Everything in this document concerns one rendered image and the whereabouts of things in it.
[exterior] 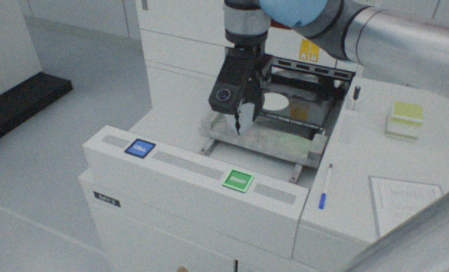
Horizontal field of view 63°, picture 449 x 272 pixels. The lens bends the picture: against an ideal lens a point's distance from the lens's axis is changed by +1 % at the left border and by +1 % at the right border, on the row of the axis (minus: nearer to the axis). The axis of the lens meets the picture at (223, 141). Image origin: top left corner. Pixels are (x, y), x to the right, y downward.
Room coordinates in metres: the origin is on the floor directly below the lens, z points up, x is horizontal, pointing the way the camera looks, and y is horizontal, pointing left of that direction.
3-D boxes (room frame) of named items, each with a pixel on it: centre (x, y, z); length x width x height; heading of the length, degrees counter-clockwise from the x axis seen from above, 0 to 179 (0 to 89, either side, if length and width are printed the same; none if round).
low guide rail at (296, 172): (0.80, -0.24, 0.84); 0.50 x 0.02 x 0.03; 155
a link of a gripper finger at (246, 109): (0.58, -0.05, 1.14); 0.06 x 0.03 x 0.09; 155
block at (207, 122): (0.90, 0.04, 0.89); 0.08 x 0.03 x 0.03; 155
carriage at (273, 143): (0.83, -0.11, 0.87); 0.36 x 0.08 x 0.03; 65
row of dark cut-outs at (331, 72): (1.12, -0.21, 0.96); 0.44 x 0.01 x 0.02; 65
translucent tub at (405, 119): (0.74, -0.45, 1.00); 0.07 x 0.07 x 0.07; 69
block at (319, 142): (0.76, -0.26, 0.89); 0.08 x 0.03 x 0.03; 155
